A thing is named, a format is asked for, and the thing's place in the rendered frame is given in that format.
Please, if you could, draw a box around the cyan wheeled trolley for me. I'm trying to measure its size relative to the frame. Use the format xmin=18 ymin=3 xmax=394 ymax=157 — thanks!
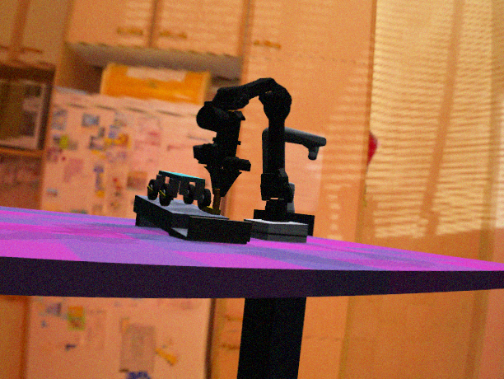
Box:
xmin=147 ymin=171 xmax=212 ymax=210

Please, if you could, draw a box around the yellow wheel chock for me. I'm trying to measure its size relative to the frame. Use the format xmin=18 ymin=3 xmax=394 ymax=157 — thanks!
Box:
xmin=202 ymin=189 xmax=221 ymax=215

